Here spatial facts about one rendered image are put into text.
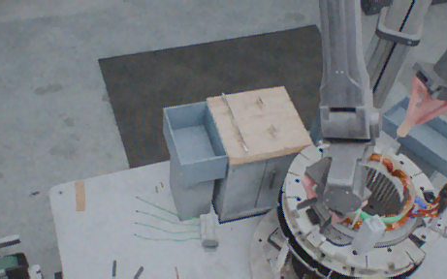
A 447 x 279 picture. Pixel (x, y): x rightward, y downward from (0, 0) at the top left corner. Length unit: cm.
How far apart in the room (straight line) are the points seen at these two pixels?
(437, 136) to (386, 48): 25
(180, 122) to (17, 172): 134
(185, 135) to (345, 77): 62
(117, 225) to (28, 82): 159
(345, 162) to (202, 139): 56
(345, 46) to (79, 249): 88
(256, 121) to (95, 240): 50
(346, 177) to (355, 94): 12
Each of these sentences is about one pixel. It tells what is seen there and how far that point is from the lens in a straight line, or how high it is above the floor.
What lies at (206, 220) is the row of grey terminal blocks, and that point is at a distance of 136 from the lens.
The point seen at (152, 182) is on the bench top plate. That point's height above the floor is 78.
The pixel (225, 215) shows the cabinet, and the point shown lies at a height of 81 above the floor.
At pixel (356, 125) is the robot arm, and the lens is 79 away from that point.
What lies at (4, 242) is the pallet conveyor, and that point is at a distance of 141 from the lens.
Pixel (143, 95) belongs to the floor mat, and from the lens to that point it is 274.
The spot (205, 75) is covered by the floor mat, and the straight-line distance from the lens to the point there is 286.
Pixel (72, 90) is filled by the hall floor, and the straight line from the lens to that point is 280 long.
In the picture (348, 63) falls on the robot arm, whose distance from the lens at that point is 75.
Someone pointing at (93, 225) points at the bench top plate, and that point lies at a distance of 140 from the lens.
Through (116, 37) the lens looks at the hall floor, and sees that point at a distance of 308.
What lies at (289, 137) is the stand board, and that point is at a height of 106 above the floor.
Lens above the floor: 199
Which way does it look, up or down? 51 degrees down
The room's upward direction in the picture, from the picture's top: 9 degrees clockwise
